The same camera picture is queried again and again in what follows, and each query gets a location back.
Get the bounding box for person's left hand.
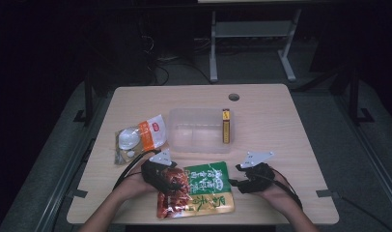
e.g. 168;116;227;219
118;173;160;203

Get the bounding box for clear plastic container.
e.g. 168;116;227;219
167;107;237;154

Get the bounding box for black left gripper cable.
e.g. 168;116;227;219
112;148;162;191

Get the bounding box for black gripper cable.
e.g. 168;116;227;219
269;167;304;210
112;148;162;191

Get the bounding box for person's right hand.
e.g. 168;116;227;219
264;179;303;218

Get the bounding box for orange and white snack pouch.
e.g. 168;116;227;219
114;114;168;166

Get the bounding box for grey tape strip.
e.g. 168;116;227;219
68;188;89;199
315;188;342;199

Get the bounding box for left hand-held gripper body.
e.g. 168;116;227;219
140;148;173;194

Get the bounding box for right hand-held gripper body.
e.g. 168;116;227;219
238;150;278;195

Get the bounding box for black floor cables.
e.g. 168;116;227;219
145;35;214;86

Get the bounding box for red and yellow box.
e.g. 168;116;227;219
221;108;232;145

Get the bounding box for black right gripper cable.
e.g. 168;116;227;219
269;167;304;210

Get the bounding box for green and red snack bag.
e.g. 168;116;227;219
155;160;236;220

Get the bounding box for black floor cable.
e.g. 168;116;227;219
340;195;392;232

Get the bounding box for black stand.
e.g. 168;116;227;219
347;67;376;125
72;72;98;127

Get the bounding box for grey metal stand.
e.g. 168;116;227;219
209;9;303;83

